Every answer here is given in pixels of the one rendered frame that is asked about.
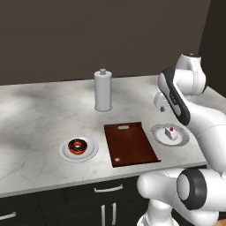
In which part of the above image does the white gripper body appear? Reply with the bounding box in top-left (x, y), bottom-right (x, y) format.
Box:
top-left (153, 91), bottom-right (170, 109)

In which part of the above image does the dark brown wooden tray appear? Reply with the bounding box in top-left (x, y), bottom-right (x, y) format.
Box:
top-left (103, 121), bottom-right (162, 169)

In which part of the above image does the white cake slice with cherry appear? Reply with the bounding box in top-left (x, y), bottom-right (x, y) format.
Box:
top-left (164, 126), bottom-right (177, 140)

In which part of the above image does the white plate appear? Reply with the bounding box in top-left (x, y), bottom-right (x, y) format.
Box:
top-left (58, 136), bottom-right (100, 163)
top-left (150, 123), bottom-right (191, 147)

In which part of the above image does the grey paper towel roll holder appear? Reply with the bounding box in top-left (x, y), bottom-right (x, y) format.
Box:
top-left (94, 68), bottom-right (113, 113)

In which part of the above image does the chocolate sprinkled donut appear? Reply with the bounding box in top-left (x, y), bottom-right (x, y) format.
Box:
top-left (67, 138), bottom-right (89, 156)

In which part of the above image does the black cupboard door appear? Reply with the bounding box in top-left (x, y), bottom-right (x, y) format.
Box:
top-left (68, 201), bottom-right (108, 226)
top-left (107, 199), bottom-right (151, 226)

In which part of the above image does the black drawer front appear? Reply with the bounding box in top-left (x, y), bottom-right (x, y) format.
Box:
top-left (0, 192), bottom-right (40, 226)
top-left (64, 176), bottom-right (142, 205)

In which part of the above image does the silver drawer handle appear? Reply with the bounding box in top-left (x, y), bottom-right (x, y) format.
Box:
top-left (94, 184), bottom-right (124, 194)
top-left (0, 211), bottom-right (18, 222)

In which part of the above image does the silver cupboard door handle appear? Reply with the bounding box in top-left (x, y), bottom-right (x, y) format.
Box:
top-left (111, 202), bottom-right (117, 226)
top-left (101, 204), bottom-right (106, 226)

